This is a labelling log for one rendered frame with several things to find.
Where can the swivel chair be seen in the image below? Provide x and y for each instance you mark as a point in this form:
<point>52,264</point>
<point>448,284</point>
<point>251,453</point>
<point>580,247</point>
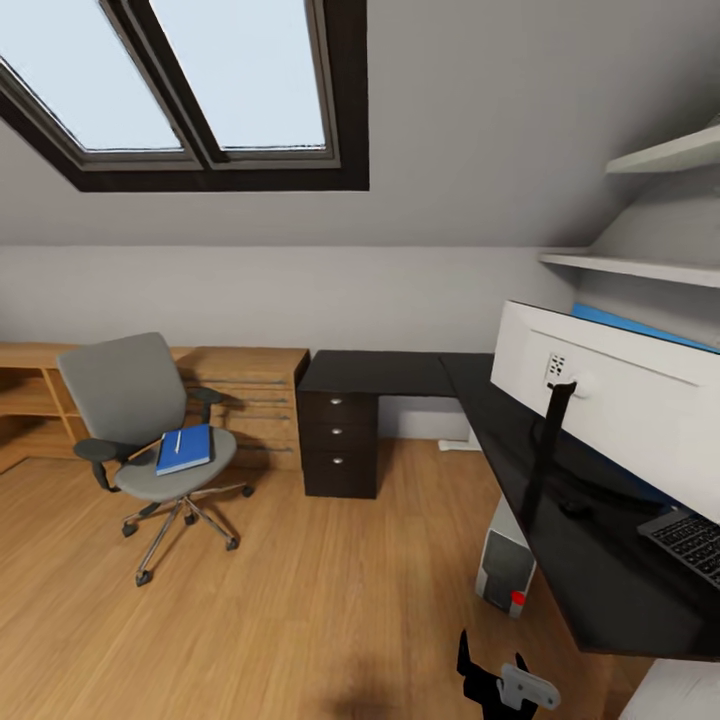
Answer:
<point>129,393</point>

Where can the mouse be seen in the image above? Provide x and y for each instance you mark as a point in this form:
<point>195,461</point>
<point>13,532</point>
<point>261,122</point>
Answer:
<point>577,505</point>

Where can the folder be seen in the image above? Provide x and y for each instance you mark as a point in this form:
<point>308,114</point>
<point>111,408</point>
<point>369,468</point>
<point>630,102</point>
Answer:
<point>183,448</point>

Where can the keyboard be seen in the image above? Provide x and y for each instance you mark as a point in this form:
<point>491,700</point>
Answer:
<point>691,538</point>

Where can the monitor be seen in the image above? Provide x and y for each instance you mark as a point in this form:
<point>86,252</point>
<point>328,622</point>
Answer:
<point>649,404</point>

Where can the desk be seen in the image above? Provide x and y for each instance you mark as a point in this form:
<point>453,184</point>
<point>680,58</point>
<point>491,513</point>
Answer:
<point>619,592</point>

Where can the fixed window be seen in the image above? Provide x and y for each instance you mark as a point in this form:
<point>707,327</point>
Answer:
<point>191,95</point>

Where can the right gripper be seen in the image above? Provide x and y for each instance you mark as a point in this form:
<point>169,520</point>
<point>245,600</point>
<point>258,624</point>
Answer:
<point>481,687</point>

